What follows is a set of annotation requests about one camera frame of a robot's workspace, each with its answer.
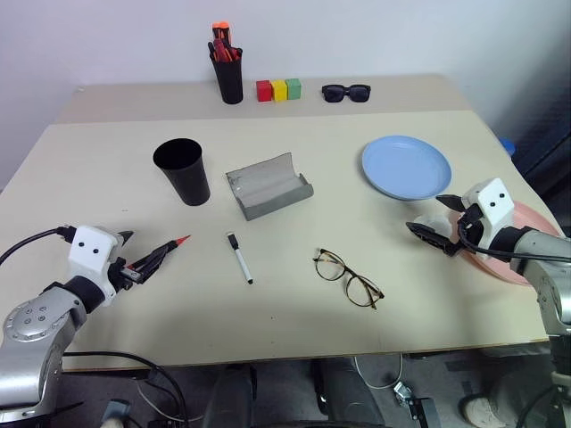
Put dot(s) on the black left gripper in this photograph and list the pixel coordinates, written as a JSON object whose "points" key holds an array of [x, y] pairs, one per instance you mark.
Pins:
{"points": [[125, 275]]}

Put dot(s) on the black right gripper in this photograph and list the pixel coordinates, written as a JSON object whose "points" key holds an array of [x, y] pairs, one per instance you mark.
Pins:
{"points": [[473, 218]]}

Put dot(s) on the black pen with red tip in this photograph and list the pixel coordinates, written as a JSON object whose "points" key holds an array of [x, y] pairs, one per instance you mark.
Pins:
{"points": [[182, 240]]}

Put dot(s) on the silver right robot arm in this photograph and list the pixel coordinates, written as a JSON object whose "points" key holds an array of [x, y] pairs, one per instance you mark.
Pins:
{"points": [[553, 303]]}

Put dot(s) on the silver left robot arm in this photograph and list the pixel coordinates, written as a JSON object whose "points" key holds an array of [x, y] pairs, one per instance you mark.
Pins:
{"points": [[35, 321]]}

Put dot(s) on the white rounded small object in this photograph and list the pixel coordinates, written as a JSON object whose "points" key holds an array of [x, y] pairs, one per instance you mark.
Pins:
{"points": [[435, 220]]}

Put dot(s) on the blue plate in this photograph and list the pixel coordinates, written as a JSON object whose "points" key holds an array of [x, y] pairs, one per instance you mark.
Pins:
{"points": [[406, 167]]}

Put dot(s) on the pink plate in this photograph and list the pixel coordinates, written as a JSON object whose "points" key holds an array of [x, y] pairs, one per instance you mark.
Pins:
{"points": [[504, 271]]}

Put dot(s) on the black empty cup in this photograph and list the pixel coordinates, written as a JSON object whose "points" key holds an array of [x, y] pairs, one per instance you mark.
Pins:
{"points": [[189, 183]]}

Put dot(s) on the white marker with black cap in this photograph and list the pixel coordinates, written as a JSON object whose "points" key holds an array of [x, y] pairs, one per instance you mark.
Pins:
{"points": [[241, 260]]}

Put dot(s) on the tortoiseshell eyeglasses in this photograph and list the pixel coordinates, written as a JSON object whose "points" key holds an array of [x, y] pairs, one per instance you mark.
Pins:
{"points": [[331, 262]]}

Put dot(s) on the grey open glasses case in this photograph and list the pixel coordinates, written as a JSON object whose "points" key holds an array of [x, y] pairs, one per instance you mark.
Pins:
{"points": [[267, 189]]}

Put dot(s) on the black sunglasses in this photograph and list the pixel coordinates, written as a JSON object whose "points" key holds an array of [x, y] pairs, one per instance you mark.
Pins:
{"points": [[333, 93]]}

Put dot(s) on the black pen holder cup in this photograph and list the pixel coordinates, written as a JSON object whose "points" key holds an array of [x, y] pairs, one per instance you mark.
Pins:
{"points": [[229, 82]]}

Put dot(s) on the white shoe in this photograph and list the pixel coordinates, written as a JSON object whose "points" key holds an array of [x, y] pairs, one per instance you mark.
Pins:
{"points": [[482, 410]]}

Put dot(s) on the green block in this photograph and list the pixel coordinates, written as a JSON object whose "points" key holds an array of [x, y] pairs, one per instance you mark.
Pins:
{"points": [[294, 89]]}

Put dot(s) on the red block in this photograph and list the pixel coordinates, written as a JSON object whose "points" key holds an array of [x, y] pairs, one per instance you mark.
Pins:
{"points": [[263, 91]]}

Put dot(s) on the yellow block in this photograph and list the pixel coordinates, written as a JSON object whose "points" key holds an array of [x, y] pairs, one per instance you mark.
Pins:
{"points": [[279, 91]]}

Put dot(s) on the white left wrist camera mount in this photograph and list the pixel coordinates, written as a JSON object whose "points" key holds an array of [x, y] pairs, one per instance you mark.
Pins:
{"points": [[91, 254]]}

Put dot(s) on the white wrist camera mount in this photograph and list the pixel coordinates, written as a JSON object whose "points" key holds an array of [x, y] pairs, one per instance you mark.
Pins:
{"points": [[493, 203], [91, 254]]}

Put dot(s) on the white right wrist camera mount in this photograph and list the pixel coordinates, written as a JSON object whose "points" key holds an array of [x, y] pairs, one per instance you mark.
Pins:
{"points": [[493, 203]]}

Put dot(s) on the metal caster bracket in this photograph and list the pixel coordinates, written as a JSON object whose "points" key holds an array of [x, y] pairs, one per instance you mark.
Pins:
{"points": [[403, 392]]}

